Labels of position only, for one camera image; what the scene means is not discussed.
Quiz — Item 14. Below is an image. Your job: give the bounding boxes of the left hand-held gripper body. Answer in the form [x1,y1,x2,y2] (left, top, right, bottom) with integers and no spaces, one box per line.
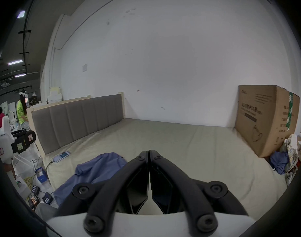
[0,116,17,164]

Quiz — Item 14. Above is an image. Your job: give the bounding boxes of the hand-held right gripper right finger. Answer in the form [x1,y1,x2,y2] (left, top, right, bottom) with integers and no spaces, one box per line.
[150,149,249,234]

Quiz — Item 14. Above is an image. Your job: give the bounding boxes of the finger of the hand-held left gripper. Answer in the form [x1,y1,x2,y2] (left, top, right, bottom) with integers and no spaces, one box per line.
[11,130,37,154]

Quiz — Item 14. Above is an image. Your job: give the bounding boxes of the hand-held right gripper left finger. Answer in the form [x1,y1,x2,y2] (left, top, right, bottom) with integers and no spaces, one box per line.
[54,150,150,233]

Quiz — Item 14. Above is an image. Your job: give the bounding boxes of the blue shirt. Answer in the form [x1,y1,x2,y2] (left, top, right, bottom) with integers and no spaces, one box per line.
[53,152,128,207]

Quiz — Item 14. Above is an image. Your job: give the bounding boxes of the blue box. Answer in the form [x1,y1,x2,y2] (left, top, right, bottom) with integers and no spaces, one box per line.
[35,167,48,183]

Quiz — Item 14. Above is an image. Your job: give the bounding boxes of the phone with lit screen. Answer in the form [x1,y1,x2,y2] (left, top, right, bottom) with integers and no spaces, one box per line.
[52,151,71,163]

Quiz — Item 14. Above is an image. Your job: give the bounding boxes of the bed with beige sheet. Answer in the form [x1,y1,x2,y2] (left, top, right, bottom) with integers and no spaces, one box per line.
[43,118,288,215]

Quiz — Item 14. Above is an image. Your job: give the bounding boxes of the grey padded headboard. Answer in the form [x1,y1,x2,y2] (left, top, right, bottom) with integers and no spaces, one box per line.
[26,94,126,155]

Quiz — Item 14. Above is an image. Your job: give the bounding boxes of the person's legs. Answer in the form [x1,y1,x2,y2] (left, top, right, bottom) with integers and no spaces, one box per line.
[34,203,60,221]

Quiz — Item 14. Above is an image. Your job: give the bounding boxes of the bunched blue cloth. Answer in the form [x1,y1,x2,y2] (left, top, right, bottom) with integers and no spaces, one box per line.
[270,151,289,175]

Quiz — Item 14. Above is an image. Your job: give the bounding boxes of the large cardboard carton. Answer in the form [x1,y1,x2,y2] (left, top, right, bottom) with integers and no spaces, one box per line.
[234,84,300,158]

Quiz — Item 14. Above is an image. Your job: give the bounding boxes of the white patterned cloth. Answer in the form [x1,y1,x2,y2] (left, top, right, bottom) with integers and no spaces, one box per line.
[280,134,300,185]

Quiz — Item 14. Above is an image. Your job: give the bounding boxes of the yellow cable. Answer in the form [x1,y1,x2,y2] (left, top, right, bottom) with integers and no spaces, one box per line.
[23,176,36,195]

